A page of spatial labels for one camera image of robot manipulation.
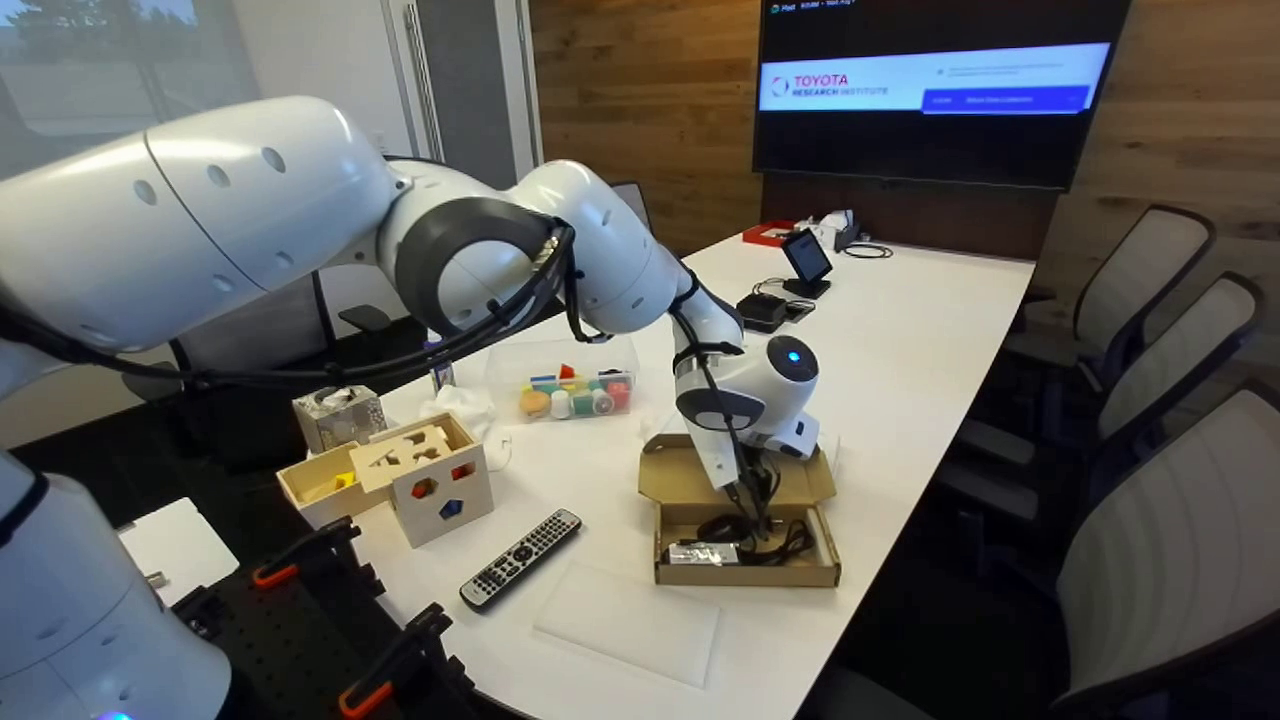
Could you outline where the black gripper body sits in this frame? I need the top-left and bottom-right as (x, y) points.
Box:
(693, 421), (781, 502)

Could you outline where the brown cardboard box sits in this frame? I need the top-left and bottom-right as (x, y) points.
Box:
(637, 427), (848, 593)

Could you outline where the wooden shape sorter box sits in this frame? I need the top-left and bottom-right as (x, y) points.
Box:
(348, 408), (499, 550)

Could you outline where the small wooden block box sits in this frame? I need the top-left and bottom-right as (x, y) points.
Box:
(289, 380), (392, 452)

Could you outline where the open wooden tray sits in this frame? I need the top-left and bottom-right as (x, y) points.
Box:
(271, 442), (404, 536)

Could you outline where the black adapter with white label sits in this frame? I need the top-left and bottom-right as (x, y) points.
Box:
(661, 536), (730, 572)

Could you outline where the flat black object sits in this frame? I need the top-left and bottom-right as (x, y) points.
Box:
(730, 287), (798, 335)

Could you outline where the clear container of coloured pieces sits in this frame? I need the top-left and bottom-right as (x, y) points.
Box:
(485, 335), (638, 427)

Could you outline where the small black screen device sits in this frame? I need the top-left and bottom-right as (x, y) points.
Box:
(781, 223), (838, 298)

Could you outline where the black remote control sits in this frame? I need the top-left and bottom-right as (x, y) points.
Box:
(455, 502), (586, 614)

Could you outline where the small red object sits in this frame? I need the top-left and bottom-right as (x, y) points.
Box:
(739, 220), (798, 251)

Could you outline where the grey mesh office chair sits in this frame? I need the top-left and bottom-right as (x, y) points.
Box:
(821, 380), (1280, 720)
(956, 268), (1268, 528)
(1058, 201), (1221, 391)

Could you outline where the black mounting plate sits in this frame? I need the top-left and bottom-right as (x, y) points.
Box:
(173, 528), (527, 720)

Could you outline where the white paper sheet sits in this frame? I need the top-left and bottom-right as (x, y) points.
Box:
(117, 494), (246, 606)

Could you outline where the white cable bundle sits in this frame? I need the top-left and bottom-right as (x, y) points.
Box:
(806, 204), (898, 268)

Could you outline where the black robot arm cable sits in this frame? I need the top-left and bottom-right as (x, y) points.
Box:
(0, 216), (586, 398)

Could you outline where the black clamp with orange handle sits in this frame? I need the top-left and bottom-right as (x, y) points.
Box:
(333, 598), (459, 720)
(246, 510), (368, 598)

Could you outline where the wall mounted TV monitor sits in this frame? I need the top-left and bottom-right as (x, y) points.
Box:
(749, 0), (1136, 193)

